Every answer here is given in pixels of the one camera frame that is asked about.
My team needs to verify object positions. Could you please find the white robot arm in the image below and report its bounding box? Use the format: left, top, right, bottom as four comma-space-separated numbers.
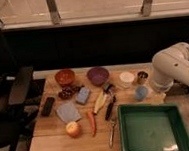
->
149, 42, 189, 93

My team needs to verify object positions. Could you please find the white cup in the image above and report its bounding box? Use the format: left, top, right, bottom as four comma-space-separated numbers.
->
119, 71, 134, 88

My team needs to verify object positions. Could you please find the small metal cup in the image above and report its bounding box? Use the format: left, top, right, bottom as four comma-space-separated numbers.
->
137, 71, 148, 85

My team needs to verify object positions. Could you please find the blue cup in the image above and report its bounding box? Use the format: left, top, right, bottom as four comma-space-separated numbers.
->
134, 85, 149, 101

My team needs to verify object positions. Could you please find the purple bowl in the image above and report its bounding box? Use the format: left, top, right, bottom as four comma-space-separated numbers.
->
87, 66, 109, 86

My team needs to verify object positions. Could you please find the black brush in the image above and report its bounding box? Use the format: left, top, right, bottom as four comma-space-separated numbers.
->
103, 83, 114, 93

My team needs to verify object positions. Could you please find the blue sponge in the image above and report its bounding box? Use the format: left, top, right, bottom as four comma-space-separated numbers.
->
76, 87, 91, 104

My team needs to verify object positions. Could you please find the orange-red bowl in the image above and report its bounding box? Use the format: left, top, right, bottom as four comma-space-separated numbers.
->
55, 68, 75, 87

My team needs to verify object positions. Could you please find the orange carrot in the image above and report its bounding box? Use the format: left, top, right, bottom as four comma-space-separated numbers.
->
87, 111, 96, 136

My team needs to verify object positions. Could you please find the grey-blue cloth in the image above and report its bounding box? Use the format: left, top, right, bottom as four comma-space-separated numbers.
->
56, 101, 81, 123

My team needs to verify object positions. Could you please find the black rectangular block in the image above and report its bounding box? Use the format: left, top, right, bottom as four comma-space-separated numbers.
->
41, 97, 54, 117

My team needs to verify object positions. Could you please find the apple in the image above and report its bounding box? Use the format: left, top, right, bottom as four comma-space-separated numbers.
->
66, 121, 81, 138

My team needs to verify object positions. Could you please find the green plastic tray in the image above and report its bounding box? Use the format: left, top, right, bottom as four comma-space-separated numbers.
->
117, 104, 189, 151

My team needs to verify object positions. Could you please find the black chair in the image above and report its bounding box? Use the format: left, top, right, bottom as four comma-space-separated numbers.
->
0, 29, 38, 151

